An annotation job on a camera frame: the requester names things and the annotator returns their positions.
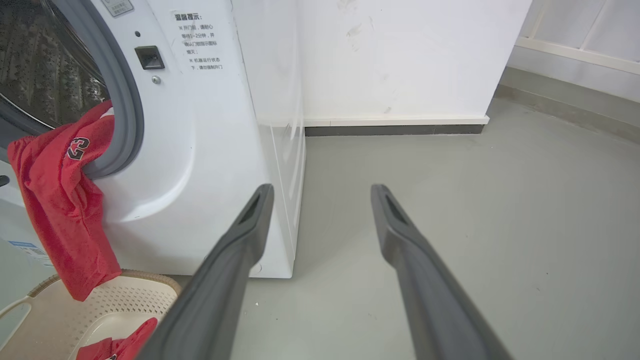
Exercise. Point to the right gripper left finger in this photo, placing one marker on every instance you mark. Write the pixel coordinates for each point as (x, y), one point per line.
(215, 300)

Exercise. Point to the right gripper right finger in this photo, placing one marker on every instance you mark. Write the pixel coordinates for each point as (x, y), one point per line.
(435, 310)

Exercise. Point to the red cloth garment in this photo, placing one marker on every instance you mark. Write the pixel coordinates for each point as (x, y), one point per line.
(125, 345)

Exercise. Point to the red jersey with number 23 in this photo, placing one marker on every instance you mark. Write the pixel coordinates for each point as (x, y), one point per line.
(60, 200)

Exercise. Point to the cream perforated laundry basket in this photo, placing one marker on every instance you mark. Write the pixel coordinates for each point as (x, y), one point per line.
(55, 325)

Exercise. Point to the stainless steel washing machine drum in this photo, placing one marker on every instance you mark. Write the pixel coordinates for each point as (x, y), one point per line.
(40, 65)

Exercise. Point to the white front-load washing machine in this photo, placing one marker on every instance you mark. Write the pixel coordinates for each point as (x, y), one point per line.
(200, 150)

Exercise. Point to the blue energy label sticker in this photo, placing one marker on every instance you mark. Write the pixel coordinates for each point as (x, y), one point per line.
(30, 252)

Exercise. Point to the grey rubber door gasket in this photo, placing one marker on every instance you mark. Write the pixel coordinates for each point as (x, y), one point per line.
(126, 120)

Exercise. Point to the grey warning label sticker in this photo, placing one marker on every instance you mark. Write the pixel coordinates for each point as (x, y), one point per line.
(118, 7)

